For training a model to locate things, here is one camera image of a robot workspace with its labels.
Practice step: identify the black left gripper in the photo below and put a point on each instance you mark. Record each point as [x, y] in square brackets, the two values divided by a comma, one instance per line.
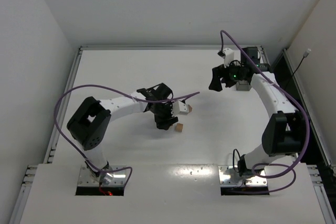
[163, 114]

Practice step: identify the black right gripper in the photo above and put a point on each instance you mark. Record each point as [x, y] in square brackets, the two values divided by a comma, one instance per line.
[223, 74]

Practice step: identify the small wood cube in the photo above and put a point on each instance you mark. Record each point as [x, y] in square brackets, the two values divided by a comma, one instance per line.
[179, 127]
[190, 108]

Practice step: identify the smoky transparent plastic bin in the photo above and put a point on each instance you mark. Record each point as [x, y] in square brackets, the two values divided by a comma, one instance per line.
[243, 86]

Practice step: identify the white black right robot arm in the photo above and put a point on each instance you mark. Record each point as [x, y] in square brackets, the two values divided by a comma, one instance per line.
[283, 134]

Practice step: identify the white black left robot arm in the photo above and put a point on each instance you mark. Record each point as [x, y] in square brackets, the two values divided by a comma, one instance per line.
[89, 123]

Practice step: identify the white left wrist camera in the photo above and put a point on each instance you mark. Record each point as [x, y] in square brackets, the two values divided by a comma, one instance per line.
[179, 108]

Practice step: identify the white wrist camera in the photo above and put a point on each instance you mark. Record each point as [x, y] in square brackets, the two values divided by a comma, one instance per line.
[228, 56]
[179, 108]

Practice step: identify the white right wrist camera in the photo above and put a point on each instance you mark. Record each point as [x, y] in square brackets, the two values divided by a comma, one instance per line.
[228, 56]

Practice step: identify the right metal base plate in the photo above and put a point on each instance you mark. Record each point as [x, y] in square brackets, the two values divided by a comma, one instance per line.
[229, 178]

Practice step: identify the metal base plate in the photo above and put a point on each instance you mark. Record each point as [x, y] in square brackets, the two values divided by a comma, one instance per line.
[229, 178]
[88, 179]

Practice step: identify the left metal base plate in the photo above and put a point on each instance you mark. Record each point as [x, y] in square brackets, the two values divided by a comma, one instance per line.
[88, 179]

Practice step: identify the aluminium table frame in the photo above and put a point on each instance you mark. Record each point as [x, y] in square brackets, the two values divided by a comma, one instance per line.
[175, 175]

